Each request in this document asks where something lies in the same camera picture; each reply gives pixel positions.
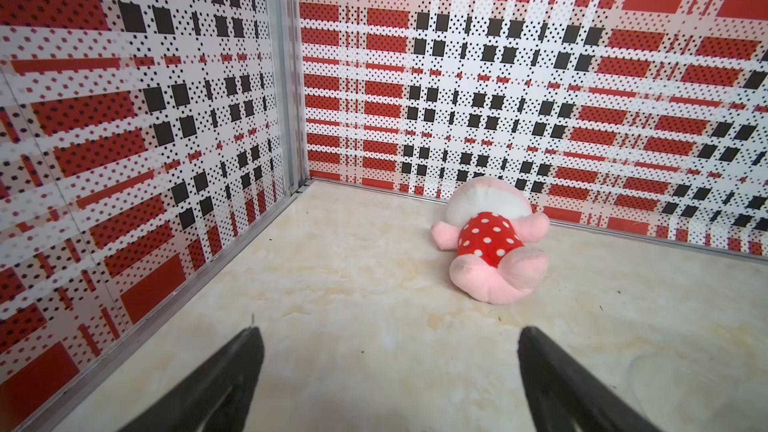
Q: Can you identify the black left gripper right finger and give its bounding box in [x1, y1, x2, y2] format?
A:
[518, 326, 657, 432]

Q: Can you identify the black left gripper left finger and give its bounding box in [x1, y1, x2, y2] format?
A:
[122, 326, 265, 431]

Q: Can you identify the pink plush toy polka dress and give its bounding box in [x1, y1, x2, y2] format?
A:
[431, 176, 550, 305]

